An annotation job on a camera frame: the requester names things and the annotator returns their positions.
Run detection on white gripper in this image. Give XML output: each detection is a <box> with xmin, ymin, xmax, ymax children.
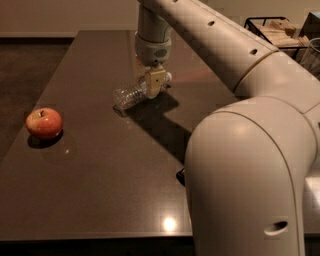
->
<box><xmin>135</xmin><ymin>33</ymin><xmax>171</xmax><ymax>99</ymax></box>

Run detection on clear plastic water bottle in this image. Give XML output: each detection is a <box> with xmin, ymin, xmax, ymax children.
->
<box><xmin>113</xmin><ymin>72</ymin><xmax>172</xmax><ymax>111</ymax></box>

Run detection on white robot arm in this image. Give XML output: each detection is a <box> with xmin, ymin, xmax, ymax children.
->
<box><xmin>136</xmin><ymin>0</ymin><xmax>320</xmax><ymax>256</ymax></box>

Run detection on black rxbar chocolate wrapper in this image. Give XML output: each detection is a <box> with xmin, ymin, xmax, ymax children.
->
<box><xmin>176</xmin><ymin>169</ymin><xmax>185</xmax><ymax>186</ymax></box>

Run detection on red apple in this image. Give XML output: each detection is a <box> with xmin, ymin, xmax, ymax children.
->
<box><xmin>25</xmin><ymin>108</ymin><xmax>63</xmax><ymax>140</ymax></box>

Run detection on white napkins in basket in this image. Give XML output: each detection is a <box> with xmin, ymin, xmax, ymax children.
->
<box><xmin>260</xmin><ymin>19</ymin><xmax>309</xmax><ymax>47</ymax></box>

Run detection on black wire basket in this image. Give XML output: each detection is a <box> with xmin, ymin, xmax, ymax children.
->
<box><xmin>244</xmin><ymin>17</ymin><xmax>309</xmax><ymax>60</ymax></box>

